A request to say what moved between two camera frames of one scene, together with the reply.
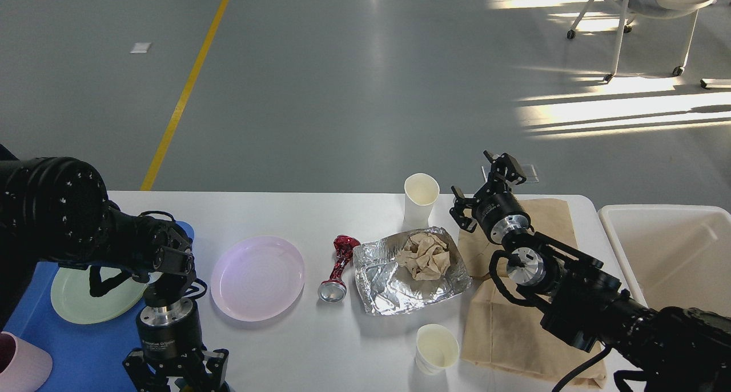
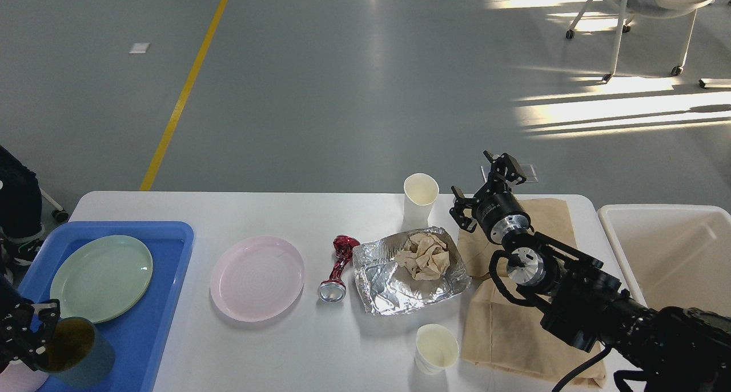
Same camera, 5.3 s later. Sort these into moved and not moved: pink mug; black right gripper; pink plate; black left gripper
Moved: black left gripper
Not moved: pink plate; black right gripper; pink mug
